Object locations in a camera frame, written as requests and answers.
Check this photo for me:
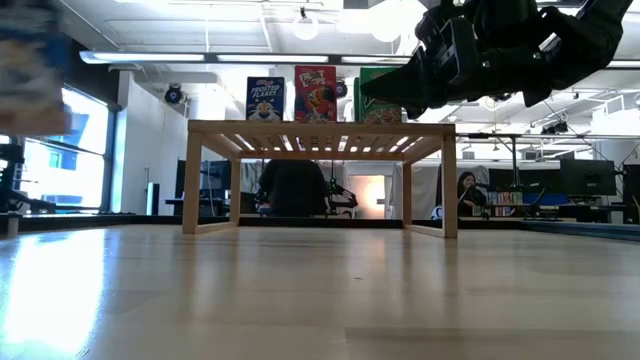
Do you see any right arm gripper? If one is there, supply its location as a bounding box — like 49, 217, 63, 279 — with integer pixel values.
359, 0, 556, 120

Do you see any green Apple Jacks cereal box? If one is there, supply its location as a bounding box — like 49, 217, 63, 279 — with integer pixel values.
353, 66, 404, 125

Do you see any red Froot Loops cereal box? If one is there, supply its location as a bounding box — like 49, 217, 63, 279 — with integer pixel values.
293, 64, 339, 124

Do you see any blue Frosted Flakes cereal box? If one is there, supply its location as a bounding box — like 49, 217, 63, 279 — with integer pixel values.
245, 75, 286, 123
0, 0, 70, 137

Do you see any wooden slatted shelf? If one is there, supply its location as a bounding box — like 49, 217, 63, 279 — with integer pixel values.
181, 118, 459, 240

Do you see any white partition curtain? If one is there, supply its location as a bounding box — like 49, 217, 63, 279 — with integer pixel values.
389, 162, 441, 221

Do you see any white globe ceiling lamp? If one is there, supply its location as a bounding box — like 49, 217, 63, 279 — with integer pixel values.
292, 12, 321, 42

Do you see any person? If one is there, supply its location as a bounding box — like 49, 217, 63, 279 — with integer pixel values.
257, 158, 332, 218
455, 170, 489, 218

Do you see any row of books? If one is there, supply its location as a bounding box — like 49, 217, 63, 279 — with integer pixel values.
485, 190, 525, 206

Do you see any black computer monitor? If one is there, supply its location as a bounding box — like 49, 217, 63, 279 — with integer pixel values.
174, 158, 234, 201
558, 158, 619, 197
488, 167, 561, 194

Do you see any long ceiling light bar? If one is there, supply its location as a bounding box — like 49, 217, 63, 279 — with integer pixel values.
78, 49, 419, 66

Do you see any large window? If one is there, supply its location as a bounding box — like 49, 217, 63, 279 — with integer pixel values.
19, 87, 110, 211

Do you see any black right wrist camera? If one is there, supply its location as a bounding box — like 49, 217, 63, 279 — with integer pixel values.
438, 17, 480, 90

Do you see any black aluminium table frame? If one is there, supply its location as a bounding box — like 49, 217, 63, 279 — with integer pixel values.
0, 212, 640, 242

